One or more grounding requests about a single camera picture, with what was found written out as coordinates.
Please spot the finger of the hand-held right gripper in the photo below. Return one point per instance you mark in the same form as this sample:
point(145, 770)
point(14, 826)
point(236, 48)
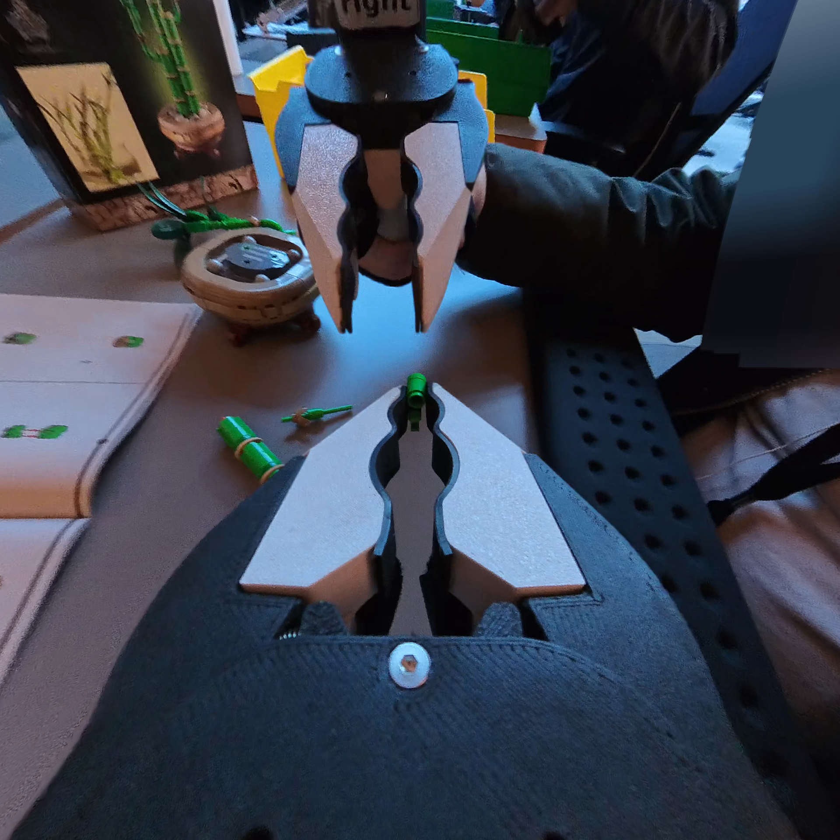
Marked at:
point(318, 197)
point(446, 197)

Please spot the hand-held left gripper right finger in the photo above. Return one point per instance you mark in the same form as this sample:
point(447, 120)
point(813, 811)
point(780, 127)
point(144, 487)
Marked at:
point(505, 525)

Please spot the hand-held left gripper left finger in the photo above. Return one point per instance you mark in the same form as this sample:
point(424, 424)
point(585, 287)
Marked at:
point(315, 525)

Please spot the green bamboo stalk model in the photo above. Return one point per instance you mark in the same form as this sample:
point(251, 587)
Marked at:
point(249, 449)

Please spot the yellow plastic bin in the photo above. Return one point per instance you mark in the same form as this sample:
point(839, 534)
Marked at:
point(275, 85)

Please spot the thin green stem tan collar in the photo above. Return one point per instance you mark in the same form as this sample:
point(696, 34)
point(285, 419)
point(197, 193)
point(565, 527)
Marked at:
point(315, 415)

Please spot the small green hooked piece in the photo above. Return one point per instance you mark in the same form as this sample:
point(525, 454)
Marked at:
point(415, 387)

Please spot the person's right forearm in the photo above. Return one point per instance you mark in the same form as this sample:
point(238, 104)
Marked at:
point(590, 229)

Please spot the grey desk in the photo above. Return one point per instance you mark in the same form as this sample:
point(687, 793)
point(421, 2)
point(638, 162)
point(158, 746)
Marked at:
point(472, 348)

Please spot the person's right hand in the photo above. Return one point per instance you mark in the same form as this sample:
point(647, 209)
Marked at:
point(387, 259)

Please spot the green sprig with leaves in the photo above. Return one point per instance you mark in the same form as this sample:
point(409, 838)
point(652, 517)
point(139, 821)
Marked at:
point(210, 223)

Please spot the tan round pot base model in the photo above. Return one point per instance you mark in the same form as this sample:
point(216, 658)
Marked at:
point(249, 289)

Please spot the green plastic bin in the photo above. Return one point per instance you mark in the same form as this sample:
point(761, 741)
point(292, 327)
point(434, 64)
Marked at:
point(499, 65)

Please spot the open instruction booklet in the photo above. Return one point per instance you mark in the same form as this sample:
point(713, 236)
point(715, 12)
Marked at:
point(65, 394)

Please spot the black toy set box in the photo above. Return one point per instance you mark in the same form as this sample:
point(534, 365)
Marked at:
point(65, 39)

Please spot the navy chair back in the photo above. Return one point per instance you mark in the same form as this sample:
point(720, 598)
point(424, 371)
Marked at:
point(735, 72)

